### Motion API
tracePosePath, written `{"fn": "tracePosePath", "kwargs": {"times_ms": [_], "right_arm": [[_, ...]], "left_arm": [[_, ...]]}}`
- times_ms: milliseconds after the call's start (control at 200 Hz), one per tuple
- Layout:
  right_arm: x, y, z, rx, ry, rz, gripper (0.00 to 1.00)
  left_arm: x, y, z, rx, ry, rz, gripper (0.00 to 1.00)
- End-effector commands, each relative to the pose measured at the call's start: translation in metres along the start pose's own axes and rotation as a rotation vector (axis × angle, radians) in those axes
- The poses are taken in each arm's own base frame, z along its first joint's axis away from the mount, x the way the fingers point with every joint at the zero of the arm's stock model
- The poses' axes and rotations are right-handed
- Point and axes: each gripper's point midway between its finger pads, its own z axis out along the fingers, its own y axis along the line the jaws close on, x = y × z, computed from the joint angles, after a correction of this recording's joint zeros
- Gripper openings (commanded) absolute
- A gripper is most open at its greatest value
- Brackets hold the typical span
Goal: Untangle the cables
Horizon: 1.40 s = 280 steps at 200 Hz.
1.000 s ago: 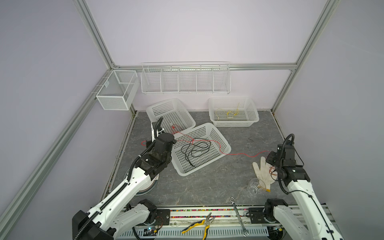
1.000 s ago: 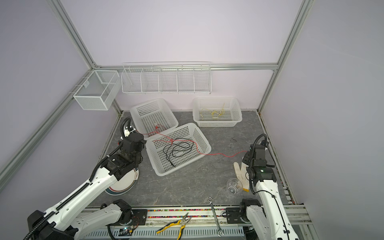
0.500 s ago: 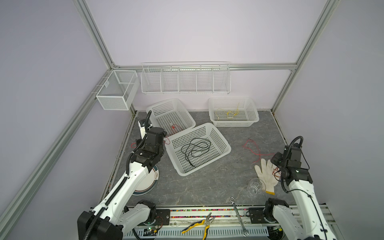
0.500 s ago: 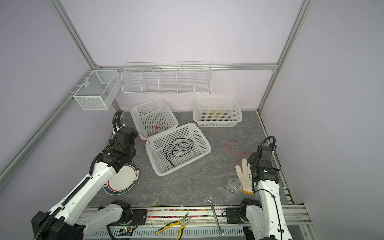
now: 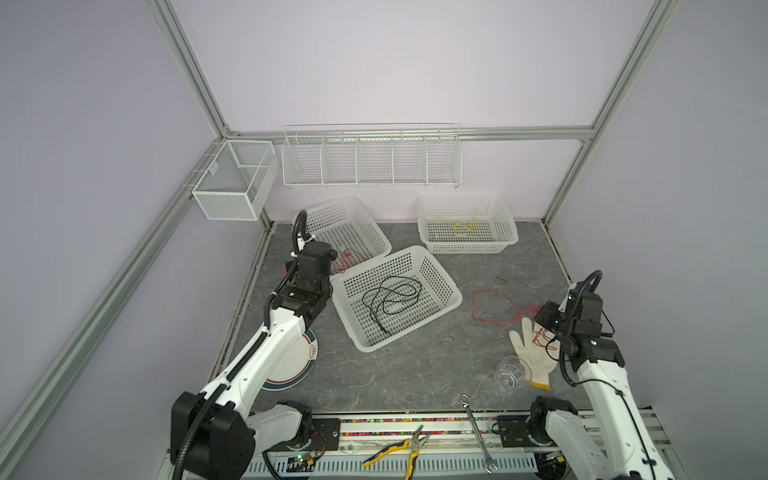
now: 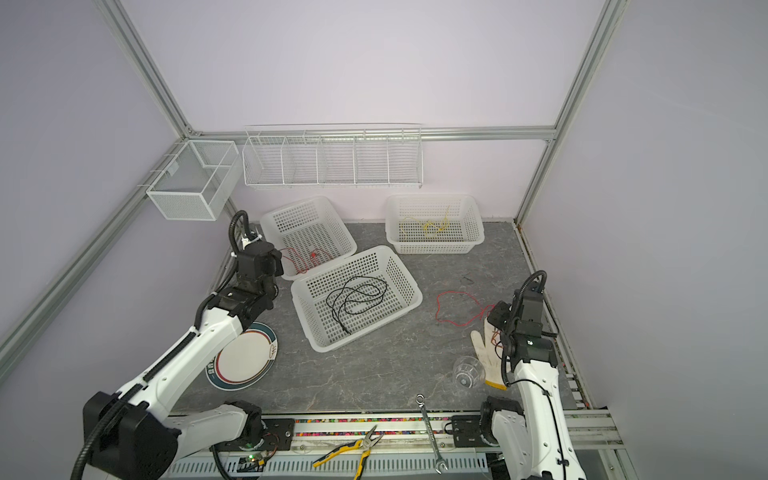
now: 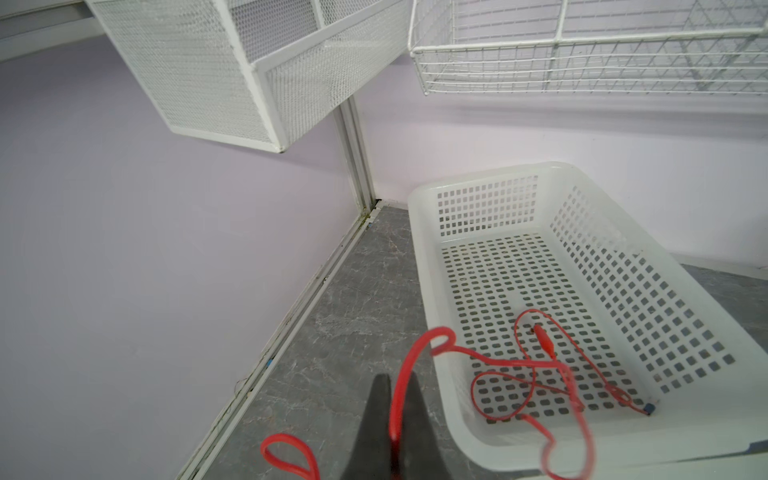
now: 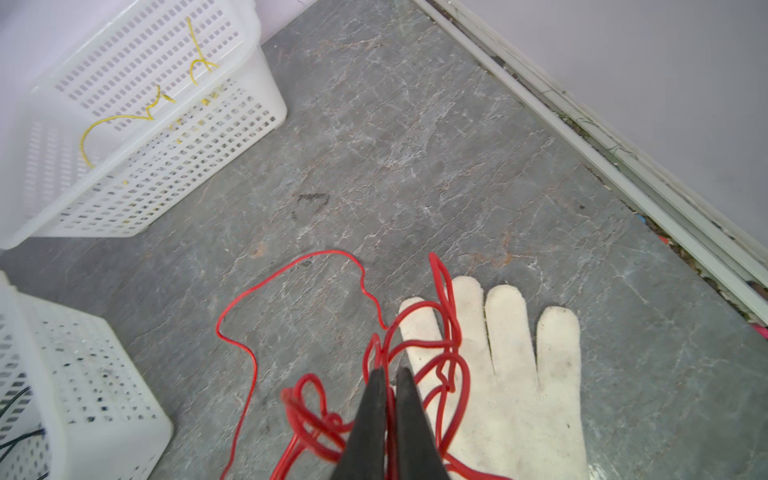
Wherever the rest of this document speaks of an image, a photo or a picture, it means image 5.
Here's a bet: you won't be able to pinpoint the yellow cable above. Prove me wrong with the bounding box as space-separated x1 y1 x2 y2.
434 206 483 238

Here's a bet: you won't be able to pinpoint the white basket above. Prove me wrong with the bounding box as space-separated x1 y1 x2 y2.
416 194 519 255
305 196 392 279
331 246 463 353

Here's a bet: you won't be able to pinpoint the white basket back right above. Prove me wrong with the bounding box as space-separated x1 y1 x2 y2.
416 194 519 255

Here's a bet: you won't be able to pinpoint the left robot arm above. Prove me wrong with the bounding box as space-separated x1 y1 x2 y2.
170 211 338 479

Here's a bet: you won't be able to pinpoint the white mesh wall box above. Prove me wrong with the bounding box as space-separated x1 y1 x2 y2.
192 140 279 221

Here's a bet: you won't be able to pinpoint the yellow handled pliers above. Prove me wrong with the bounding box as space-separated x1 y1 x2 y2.
363 425 431 480

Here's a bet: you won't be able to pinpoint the white basket back left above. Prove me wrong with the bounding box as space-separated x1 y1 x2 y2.
305 196 392 279

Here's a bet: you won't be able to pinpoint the black cable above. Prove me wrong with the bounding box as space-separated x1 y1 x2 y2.
361 275 424 337

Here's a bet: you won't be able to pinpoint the clear plastic cup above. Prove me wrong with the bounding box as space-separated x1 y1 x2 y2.
494 355 531 394

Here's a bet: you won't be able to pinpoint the round plate green rim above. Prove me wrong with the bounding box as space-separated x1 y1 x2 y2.
262 329 319 391

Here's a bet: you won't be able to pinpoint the white wire wall rack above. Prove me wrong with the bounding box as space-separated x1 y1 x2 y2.
282 123 463 188

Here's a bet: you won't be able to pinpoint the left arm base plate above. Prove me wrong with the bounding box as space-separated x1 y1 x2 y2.
268 417 341 452

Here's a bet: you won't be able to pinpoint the silver wrench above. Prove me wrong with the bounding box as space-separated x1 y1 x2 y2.
459 393 498 474

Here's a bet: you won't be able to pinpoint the white basket centre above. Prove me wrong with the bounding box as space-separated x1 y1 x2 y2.
331 246 463 353

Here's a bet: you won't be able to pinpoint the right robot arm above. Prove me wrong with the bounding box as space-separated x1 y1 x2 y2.
528 270 674 479

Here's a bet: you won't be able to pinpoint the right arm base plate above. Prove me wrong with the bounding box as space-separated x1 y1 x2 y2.
492 414 539 448

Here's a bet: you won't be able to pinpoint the white work glove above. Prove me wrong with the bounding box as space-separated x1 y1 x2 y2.
509 317 560 390

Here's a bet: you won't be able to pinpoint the aluminium frame rails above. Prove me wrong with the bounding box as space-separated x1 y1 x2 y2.
158 410 661 460

